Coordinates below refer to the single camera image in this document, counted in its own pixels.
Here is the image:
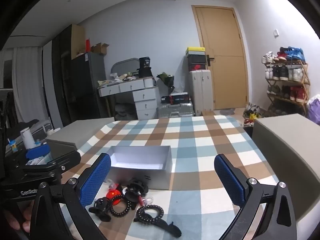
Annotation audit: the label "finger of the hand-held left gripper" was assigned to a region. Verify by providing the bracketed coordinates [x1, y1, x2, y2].
[25, 146, 50, 160]
[47, 150, 82, 167]

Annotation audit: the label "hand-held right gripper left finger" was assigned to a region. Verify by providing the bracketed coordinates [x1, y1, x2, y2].
[30, 152, 112, 240]

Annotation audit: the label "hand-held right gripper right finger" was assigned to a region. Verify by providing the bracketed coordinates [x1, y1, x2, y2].
[214, 153, 298, 240]

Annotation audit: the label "clear and red hair clip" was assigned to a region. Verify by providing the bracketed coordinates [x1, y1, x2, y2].
[106, 179, 119, 191]

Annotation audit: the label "red round badge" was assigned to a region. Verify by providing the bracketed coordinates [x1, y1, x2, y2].
[106, 190, 123, 203]

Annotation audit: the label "small black claw hair clip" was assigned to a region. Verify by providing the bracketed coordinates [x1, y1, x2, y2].
[88, 197, 112, 222]

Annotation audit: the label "black spiral hair tie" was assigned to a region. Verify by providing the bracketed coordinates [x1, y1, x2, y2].
[109, 195, 137, 218]
[136, 204, 164, 224]

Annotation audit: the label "large black claw hair clip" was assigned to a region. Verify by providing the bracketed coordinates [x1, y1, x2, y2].
[124, 177, 150, 202]

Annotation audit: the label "silver rectangular box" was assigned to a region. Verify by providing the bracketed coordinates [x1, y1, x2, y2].
[107, 145, 173, 190]

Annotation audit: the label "black banana hair clip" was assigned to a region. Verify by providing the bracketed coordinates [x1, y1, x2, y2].
[133, 217, 182, 238]

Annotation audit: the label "person's left hand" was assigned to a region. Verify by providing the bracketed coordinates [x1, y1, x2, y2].
[3, 200, 35, 233]

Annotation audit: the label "pile of small bedside bottles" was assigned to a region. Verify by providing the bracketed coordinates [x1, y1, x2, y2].
[5, 135, 54, 167]

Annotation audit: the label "white cylinder container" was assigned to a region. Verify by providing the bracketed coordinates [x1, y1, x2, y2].
[20, 127, 36, 151]

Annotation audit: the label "grey cushion block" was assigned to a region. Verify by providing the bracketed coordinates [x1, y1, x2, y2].
[45, 117, 115, 153]
[252, 113, 320, 227]

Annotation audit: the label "black metal stand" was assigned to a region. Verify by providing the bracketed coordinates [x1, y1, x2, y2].
[0, 89, 18, 178]

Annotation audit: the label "checkered tablecloth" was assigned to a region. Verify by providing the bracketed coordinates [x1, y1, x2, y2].
[59, 115, 281, 240]

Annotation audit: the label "white curtain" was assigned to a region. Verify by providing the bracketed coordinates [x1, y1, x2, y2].
[12, 46, 49, 125]

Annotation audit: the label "black fridge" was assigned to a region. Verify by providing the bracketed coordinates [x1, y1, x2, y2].
[70, 52, 108, 119]

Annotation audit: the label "dark wardrobe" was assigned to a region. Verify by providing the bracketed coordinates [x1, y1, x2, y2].
[51, 24, 86, 128]

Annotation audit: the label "silver suitcase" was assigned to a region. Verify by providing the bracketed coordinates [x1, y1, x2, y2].
[157, 100, 195, 119]

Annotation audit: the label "white upright suitcase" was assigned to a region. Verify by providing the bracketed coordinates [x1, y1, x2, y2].
[189, 70, 214, 117]

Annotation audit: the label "white desk with drawers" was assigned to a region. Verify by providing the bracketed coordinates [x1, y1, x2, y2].
[98, 78, 160, 120]

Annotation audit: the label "pile of desk clutter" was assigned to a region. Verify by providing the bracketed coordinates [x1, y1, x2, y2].
[98, 72, 139, 87]

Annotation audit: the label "black flat box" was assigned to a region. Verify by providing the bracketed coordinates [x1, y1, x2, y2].
[161, 92, 189, 105]

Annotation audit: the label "grey rounded chair back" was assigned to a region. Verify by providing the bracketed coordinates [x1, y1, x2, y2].
[110, 58, 140, 77]

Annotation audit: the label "purple bag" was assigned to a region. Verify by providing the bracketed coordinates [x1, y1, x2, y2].
[307, 94, 320, 126]

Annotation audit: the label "open cardboard box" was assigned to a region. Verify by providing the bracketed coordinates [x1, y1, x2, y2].
[91, 42, 110, 56]

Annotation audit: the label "black shoe box red logo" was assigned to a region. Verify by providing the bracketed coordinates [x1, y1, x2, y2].
[187, 63, 208, 72]

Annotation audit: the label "dark wrapped bouquet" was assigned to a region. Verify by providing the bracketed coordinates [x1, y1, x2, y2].
[157, 72, 176, 93]

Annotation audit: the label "black bag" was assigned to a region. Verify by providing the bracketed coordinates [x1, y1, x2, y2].
[138, 57, 154, 79]

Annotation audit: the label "wooden door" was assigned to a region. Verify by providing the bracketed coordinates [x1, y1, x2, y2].
[191, 5, 249, 110]

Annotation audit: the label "plain black shoe box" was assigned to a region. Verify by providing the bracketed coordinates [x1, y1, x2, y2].
[186, 54, 207, 64]

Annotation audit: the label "yellow shoe box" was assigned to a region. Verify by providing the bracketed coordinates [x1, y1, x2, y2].
[185, 47, 206, 55]

